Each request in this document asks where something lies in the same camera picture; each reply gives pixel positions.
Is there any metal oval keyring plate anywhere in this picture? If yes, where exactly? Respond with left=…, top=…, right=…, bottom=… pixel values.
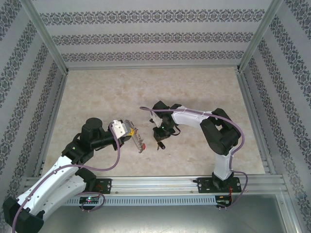
left=125, top=119, right=146, bottom=154

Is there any grey metal sheet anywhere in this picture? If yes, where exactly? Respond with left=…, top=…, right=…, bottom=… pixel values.
left=14, top=194, right=299, bottom=233

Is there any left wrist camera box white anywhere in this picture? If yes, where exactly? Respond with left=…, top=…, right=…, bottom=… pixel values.
left=110, top=118, right=133, bottom=139

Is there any aluminium floor rail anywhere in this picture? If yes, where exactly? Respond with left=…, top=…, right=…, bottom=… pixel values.
left=65, top=63, right=241, bottom=71
left=33, top=71, right=70, bottom=178
left=236, top=70, right=277, bottom=175

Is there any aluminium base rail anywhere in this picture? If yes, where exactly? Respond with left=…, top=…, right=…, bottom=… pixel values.
left=24, top=176, right=289, bottom=195

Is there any slotted grey cable duct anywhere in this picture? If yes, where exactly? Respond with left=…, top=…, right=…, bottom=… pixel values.
left=33, top=196, right=217, bottom=206

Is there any aluminium frame post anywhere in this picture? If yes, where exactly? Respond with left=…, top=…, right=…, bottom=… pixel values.
left=20, top=0, right=69, bottom=73
left=236, top=0, right=284, bottom=73

